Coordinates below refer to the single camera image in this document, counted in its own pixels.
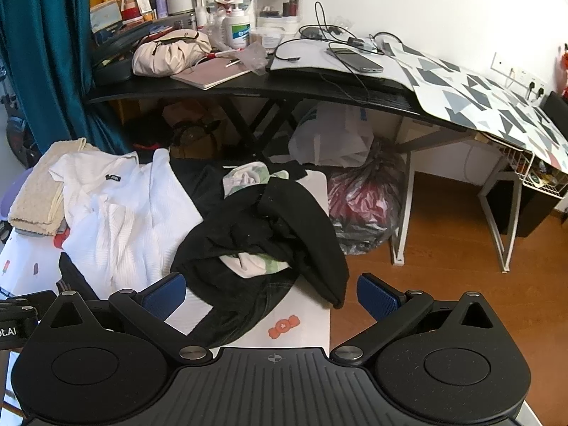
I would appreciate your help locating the white plastic bag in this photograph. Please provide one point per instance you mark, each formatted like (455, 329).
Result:
(328, 142)

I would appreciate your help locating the brown cardboard box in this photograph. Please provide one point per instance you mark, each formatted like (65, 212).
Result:
(195, 128)

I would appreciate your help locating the pink notebook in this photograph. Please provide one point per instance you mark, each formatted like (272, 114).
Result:
(213, 75)

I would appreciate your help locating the clear acrylic organiser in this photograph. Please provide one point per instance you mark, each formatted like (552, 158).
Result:
(277, 0)

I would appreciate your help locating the black box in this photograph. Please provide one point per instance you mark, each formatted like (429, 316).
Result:
(557, 106)

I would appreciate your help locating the dark toiletry bag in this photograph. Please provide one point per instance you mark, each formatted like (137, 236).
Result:
(111, 66)

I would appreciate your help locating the white green garment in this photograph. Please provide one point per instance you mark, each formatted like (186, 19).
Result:
(246, 177)

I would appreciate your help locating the black garment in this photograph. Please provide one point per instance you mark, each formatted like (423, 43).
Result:
(275, 230)

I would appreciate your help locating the red orange decoration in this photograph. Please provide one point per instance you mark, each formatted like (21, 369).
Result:
(563, 60)

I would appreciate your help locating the white wall socket row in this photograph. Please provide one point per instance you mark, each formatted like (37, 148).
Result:
(517, 71)

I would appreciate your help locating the white ribbed shirt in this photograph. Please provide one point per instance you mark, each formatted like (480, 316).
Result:
(124, 230)

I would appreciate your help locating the cream knit garment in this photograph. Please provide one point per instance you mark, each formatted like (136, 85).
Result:
(35, 186)

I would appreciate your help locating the black desk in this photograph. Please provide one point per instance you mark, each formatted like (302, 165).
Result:
(186, 93)

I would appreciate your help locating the beige pouch bag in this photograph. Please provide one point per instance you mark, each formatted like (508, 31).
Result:
(168, 55)

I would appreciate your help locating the grey smartphone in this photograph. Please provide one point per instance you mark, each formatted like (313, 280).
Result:
(357, 60)

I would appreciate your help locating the translucent black garbage bag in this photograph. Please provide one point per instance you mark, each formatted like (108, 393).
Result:
(364, 204)

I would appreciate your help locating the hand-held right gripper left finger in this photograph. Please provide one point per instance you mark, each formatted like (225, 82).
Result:
(163, 296)

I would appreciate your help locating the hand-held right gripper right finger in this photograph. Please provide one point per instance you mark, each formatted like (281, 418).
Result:
(378, 296)

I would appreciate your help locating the teal curtain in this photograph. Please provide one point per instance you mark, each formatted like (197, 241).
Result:
(44, 53)

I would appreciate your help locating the white frame desk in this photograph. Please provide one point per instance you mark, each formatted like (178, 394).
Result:
(492, 204)

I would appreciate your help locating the printed white bed sheet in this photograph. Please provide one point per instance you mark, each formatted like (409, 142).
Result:
(306, 315)

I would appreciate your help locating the white lotion pump bottle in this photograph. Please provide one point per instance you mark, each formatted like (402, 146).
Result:
(237, 31)

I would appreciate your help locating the clear plastic wrapper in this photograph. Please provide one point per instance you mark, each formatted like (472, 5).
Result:
(253, 57)

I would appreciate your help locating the geometric patterned mat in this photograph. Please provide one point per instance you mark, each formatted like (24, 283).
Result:
(466, 84)

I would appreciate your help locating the dark jeans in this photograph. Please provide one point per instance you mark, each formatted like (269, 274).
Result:
(235, 315)

